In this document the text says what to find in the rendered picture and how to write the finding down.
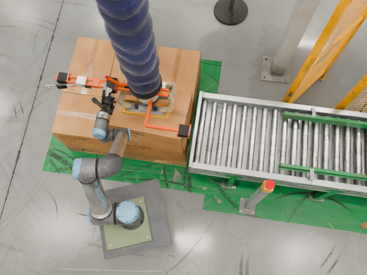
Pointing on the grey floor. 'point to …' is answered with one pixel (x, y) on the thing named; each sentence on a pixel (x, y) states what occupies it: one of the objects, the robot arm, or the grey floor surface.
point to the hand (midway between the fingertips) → (107, 87)
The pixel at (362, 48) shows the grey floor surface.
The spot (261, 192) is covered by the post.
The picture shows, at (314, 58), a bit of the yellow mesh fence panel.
